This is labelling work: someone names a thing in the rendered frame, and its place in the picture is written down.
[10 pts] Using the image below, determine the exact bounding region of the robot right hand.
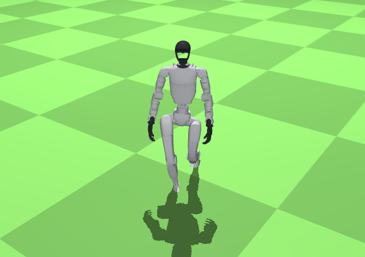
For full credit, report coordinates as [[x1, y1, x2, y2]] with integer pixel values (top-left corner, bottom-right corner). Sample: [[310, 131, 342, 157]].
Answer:
[[148, 116, 155, 141]]

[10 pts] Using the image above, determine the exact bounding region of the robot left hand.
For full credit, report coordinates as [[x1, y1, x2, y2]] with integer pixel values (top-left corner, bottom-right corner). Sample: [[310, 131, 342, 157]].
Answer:
[[203, 119, 213, 144]]

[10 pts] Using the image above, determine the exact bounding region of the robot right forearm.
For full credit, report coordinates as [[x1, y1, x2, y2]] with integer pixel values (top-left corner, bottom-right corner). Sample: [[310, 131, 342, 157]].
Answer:
[[148, 91, 160, 121]]

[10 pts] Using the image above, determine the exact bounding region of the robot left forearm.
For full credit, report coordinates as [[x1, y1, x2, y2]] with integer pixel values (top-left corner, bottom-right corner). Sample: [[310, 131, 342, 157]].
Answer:
[[204, 93, 214, 125]]

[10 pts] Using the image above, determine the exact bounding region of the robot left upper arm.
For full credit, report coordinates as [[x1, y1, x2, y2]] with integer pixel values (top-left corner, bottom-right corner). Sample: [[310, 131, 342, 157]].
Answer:
[[196, 67, 210, 102]]

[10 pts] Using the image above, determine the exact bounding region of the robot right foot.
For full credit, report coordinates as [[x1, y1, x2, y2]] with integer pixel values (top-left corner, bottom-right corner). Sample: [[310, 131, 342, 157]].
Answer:
[[173, 181, 180, 192]]

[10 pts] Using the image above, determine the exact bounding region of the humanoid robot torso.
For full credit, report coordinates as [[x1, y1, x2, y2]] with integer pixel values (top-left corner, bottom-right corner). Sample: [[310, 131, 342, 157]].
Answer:
[[169, 63, 197, 126]]

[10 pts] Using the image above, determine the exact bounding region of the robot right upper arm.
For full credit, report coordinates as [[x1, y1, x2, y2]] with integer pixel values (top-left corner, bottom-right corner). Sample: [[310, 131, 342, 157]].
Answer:
[[155, 67, 170, 100]]

